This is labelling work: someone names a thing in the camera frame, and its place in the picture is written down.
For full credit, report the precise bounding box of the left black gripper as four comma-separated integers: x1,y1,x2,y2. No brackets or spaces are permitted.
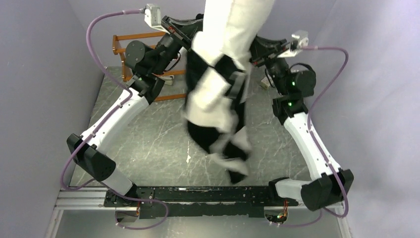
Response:
153,16,214,77

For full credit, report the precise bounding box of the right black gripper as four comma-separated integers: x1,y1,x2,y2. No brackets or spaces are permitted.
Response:
245,32,290,95

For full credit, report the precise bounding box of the white pillow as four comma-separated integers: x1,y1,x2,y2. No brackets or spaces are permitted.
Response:
192,0,275,71

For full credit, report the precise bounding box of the black white checkered pillowcase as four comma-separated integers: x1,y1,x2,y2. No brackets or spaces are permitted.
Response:
184,47,252,184

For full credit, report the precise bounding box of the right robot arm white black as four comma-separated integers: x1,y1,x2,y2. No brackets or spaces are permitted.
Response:
250,37,354,211

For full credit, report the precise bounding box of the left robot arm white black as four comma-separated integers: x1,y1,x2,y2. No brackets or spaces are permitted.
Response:
67,9,202,206

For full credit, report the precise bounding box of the small white green box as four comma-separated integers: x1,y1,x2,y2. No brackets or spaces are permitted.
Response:
259,78,271,90

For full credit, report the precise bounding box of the green white stapler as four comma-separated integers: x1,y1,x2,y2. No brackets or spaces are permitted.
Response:
161,75,175,86

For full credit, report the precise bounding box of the wooden shelf rack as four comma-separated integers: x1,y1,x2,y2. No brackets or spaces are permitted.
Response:
112,32,186,102

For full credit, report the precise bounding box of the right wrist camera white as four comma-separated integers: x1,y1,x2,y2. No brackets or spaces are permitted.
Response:
288,30,309,55

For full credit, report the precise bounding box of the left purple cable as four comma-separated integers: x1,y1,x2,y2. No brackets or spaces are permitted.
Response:
59,9,146,202

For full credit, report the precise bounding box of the purple cable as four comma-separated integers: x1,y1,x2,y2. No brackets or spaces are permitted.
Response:
59,9,146,202
302,45,350,219

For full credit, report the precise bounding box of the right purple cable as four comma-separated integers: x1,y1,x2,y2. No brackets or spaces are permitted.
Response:
302,45,350,219

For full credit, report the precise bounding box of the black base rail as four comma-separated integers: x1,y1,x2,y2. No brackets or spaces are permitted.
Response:
104,186,299,218

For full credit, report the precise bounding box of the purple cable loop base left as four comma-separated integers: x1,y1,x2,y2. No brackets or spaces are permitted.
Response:
114,198,169,231

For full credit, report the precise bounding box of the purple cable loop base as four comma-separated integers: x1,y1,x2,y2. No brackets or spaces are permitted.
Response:
114,198,169,231
264,209,323,228

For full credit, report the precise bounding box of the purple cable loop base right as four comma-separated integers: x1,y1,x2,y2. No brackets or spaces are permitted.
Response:
264,209,323,228

